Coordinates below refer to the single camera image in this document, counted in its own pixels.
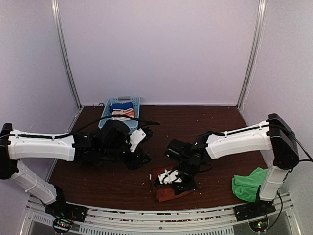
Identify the aluminium front rail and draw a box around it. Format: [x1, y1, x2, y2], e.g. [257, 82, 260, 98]
[19, 192, 301, 235]

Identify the left aluminium post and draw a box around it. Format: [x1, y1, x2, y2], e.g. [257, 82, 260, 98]
[51, 0, 82, 109]

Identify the dark red towel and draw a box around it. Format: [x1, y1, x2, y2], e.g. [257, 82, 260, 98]
[151, 167, 194, 202]

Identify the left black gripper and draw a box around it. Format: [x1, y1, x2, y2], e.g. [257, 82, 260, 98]
[100, 142, 152, 171]

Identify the aluminium post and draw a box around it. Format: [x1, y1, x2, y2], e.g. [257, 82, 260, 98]
[237, 0, 267, 111]
[51, 0, 82, 109]

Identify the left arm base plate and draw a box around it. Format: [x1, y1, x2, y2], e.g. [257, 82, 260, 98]
[45, 204, 88, 222]

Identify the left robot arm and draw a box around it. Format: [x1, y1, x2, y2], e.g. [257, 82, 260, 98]
[0, 120, 153, 218]

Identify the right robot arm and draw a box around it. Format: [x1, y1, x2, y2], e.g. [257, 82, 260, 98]
[160, 111, 313, 214]

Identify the orange white rolled towel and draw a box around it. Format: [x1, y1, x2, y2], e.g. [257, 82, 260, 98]
[112, 108, 135, 121]

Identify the blue rolled towel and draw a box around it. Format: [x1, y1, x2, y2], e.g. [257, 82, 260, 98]
[110, 102, 133, 113]

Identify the green microfiber towel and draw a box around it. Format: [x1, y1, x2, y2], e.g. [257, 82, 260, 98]
[231, 168, 268, 202]

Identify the light blue plastic basket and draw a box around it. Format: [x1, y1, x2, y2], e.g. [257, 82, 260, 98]
[98, 97, 140, 133]

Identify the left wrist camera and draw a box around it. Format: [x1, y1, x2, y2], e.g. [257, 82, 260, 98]
[102, 119, 154, 154]

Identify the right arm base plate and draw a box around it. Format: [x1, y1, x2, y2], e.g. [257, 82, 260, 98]
[233, 202, 276, 221]

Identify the right aluminium post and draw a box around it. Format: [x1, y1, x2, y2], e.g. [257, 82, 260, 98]
[237, 0, 267, 111]

